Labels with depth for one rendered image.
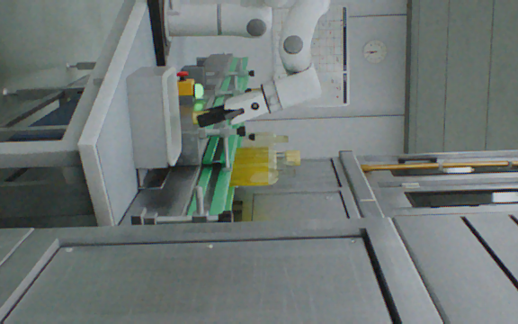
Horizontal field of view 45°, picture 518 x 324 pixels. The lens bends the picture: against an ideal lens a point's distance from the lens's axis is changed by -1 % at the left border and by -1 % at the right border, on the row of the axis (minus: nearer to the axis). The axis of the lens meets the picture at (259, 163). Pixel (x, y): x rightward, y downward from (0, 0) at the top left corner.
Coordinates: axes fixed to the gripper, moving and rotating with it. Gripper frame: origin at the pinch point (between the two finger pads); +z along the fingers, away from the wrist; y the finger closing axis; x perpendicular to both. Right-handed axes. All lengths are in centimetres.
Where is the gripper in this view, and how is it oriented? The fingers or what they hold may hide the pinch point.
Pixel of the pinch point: (206, 117)
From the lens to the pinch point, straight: 156.7
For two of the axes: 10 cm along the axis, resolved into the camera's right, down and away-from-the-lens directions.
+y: 0.0, -3.1, 9.5
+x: -3.0, -9.1, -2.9
